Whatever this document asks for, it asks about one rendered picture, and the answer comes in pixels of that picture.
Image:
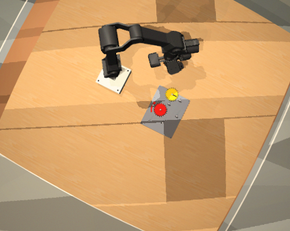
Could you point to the red gear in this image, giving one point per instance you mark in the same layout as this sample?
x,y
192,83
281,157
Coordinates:
x,y
158,111

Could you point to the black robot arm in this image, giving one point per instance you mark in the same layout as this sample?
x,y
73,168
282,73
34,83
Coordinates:
x,y
172,44

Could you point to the yellow gear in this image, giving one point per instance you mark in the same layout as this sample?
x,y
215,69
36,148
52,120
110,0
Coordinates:
x,y
170,92

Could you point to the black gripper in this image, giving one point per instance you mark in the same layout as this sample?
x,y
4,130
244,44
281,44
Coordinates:
x,y
155,60

